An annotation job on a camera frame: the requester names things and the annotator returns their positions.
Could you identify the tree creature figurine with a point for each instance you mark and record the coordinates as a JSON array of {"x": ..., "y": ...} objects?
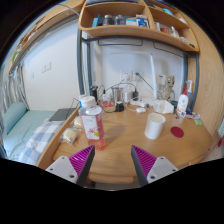
[{"x": 170, "y": 88}]

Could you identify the white wall light switches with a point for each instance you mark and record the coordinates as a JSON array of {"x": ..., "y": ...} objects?
[{"x": 46, "y": 67}]

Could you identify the wooden shelf unit with items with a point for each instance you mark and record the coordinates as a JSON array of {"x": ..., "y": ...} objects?
[{"x": 133, "y": 30}]

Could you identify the metal cup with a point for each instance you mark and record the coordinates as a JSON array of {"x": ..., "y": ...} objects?
[{"x": 117, "y": 95}]

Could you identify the white plastic cup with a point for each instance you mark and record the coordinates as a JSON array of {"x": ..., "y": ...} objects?
[{"x": 154, "y": 126}]

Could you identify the light green pillow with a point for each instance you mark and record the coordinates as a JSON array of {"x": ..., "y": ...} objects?
[{"x": 14, "y": 116}]

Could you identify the white power strip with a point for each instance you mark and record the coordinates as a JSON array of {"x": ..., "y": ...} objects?
[{"x": 140, "y": 102}]

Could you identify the light green bed mattress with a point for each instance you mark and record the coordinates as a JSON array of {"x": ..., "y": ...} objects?
[{"x": 23, "y": 133}]

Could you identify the white earbuds case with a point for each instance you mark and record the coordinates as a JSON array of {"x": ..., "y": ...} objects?
[{"x": 140, "y": 110}]

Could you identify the teal striped cloth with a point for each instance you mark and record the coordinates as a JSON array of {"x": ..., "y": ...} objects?
[{"x": 221, "y": 128}]

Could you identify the clear bottle with red drink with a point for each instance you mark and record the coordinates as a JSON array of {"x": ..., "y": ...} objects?
[{"x": 91, "y": 125}]

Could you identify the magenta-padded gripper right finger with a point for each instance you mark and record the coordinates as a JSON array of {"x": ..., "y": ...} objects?
[{"x": 158, "y": 166}]

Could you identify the white red pump bottle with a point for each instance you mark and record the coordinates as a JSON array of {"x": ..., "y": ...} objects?
[{"x": 182, "y": 103}]

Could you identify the dark grey laptop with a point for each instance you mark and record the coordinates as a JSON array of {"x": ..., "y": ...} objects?
[{"x": 61, "y": 115}]

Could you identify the white desk lamp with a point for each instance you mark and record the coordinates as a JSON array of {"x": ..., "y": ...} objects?
[{"x": 153, "y": 76}]

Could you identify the grey striped curtain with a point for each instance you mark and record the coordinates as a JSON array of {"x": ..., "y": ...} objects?
[{"x": 13, "y": 90}]

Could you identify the blue white plaid blanket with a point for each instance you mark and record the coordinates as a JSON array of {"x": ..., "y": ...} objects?
[{"x": 40, "y": 140}]

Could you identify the black charger block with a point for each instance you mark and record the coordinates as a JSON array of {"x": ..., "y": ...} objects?
[{"x": 119, "y": 107}]

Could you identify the clear blue spray bottle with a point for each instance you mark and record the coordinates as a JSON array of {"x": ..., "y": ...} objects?
[{"x": 189, "y": 87}]

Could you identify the flat round red coaster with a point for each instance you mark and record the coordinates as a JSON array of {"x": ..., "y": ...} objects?
[{"x": 177, "y": 132}]

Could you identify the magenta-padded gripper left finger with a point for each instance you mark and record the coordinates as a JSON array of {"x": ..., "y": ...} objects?
[{"x": 65, "y": 166}]

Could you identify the pink white small packet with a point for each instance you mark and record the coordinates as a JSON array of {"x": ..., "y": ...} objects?
[{"x": 193, "y": 116}]

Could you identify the white paper box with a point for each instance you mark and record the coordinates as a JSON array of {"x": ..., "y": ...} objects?
[{"x": 163, "y": 106}]

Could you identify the green small packet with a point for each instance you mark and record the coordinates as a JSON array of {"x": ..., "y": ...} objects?
[{"x": 199, "y": 122}]

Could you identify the grey metal loft frame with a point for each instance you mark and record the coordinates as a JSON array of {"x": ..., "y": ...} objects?
[{"x": 80, "y": 66}]

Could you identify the wrapped round bun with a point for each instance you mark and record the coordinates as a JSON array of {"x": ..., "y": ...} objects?
[
  {"x": 77, "y": 122},
  {"x": 69, "y": 135}
]

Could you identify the white wall socket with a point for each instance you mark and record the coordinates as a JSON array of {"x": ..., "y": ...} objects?
[
  {"x": 127, "y": 76},
  {"x": 137, "y": 76}
]

